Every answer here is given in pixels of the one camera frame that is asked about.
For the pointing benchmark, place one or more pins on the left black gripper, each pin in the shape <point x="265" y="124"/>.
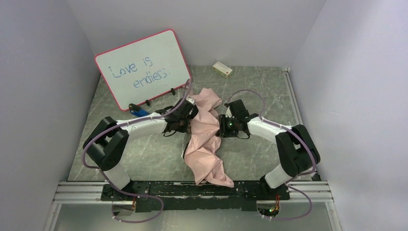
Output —
<point x="187" y="118"/>

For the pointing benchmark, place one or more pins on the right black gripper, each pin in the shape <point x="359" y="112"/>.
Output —
<point x="222" y="125"/>

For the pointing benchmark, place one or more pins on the pink and black folding umbrella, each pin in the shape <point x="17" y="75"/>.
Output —
<point x="200" y="155"/>

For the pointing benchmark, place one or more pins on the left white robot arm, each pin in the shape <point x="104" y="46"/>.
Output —
<point x="106" y="144"/>

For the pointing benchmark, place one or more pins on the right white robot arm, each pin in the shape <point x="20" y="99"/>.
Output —
<point x="297" y="152"/>

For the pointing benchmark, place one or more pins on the blue stapler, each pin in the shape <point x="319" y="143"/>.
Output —
<point x="137" y="110"/>

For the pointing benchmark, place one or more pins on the small white cardboard box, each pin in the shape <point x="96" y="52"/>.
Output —
<point x="222" y="69"/>

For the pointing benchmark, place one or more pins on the pink framed whiteboard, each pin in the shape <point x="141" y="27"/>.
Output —
<point x="143" y="70"/>

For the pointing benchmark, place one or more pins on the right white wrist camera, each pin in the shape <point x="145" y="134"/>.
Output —
<point x="228" y="113"/>

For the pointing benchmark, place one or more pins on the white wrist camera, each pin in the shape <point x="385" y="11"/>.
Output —
<point x="228" y="113"/>
<point x="190" y="100"/>

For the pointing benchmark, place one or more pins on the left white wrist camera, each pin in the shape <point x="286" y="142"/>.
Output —
<point x="190" y="100"/>

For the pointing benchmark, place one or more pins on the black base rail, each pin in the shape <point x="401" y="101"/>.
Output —
<point x="186" y="195"/>

